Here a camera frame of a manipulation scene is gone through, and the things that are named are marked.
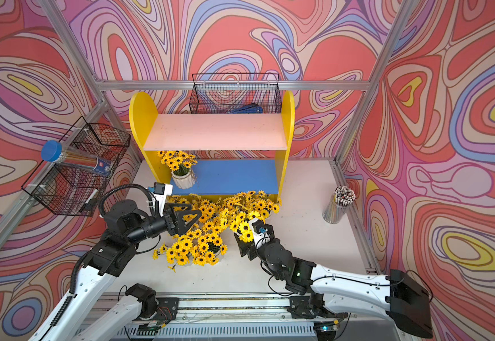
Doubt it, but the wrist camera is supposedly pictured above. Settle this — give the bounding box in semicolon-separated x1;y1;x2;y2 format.
147;183;173;216
248;218;274;249

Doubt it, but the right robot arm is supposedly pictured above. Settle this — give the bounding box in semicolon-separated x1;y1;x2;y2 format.
238;237;434;339

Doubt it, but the black wire basket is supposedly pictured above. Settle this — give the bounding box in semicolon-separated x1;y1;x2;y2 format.
189;72;282;114
22;118;130;216

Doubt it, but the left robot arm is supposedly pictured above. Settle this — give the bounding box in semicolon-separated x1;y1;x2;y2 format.
31;200;201;340

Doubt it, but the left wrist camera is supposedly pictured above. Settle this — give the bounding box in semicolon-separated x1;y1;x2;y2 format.
147;183;173;216

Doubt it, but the shelf sunflower pot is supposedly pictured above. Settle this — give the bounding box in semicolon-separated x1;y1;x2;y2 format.
167;196;200;223
157;151;198;189
194;198;218;227
218;192;252;224
230;210;260;243
152;232;199;272
245;190;281;220
187;229;228;267

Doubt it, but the yellow wooden shelf unit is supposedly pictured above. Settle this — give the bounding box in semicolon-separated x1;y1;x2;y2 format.
129;91;295;199

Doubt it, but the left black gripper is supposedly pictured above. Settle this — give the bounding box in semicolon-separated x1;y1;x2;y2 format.
124;203;201;248

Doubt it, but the black wire basket left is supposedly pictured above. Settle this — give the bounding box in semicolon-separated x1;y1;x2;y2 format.
22;118;130;216

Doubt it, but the metal base rail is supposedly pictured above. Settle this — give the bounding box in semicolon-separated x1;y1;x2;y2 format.
102;294;412;340

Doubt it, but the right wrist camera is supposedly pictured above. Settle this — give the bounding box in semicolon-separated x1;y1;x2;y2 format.
248;218;274;249

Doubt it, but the clear tube blue cap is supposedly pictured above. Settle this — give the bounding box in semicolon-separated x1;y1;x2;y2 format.
41;141;113;176

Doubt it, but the blue object in back basket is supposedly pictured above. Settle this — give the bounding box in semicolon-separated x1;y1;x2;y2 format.
228;103;263;114

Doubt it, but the black marker in basket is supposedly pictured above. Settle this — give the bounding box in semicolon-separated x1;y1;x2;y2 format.
78;189;99;213

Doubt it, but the black wire basket back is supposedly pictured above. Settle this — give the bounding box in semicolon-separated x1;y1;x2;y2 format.
189;72;282;114

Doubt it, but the clear cup of pencils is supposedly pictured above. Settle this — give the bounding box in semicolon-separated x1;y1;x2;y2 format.
322;186;357;224

